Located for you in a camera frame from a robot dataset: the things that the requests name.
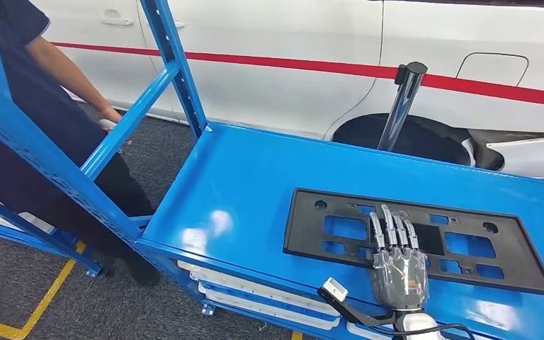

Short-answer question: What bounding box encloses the chrome stanchion post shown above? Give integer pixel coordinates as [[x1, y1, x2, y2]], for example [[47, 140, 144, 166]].
[[377, 61, 429, 152]]

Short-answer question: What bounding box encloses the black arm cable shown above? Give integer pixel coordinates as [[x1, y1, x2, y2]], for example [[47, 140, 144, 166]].
[[380, 322, 477, 340]]

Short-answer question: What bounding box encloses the black plastic bracket part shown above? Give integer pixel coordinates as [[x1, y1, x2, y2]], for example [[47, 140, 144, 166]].
[[282, 187, 544, 298]]

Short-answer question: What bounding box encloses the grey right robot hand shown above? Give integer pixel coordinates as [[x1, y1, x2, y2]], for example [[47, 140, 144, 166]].
[[368, 204, 431, 312]]

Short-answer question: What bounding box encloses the person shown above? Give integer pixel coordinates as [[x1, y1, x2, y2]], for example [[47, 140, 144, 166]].
[[0, 0, 163, 288]]

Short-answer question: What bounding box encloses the white ribbed plastic panel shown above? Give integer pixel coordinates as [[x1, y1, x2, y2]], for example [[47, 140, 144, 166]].
[[0, 178, 56, 236], [176, 260, 341, 318], [198, 282, 344, 332]]

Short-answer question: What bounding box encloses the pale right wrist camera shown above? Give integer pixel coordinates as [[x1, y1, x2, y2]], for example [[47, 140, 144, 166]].
[[321, 276, 349, 304]]

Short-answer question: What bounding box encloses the person's hand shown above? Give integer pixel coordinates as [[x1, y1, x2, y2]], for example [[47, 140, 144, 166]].
[[99, 105, 124, 125]]

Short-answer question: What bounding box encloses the white car red stripe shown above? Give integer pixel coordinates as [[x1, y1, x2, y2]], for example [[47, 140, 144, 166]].
[[30, 0, 544, 179]]

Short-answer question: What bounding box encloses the yellow tape floor square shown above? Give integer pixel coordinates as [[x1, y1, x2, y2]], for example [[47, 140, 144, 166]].
[[0, 231, 89, 340]]

